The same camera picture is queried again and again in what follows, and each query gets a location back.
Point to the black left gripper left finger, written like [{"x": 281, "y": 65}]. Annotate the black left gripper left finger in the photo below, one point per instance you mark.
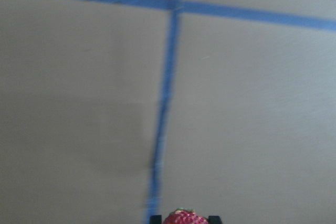
[{"x": 155, "y": 219}]

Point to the red strawberry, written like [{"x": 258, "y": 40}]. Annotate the red strawberry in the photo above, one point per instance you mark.
[{"x": 185, "y": 216}]

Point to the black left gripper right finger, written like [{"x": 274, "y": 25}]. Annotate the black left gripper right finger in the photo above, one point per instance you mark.
[{"x": 214, "y": 220}]

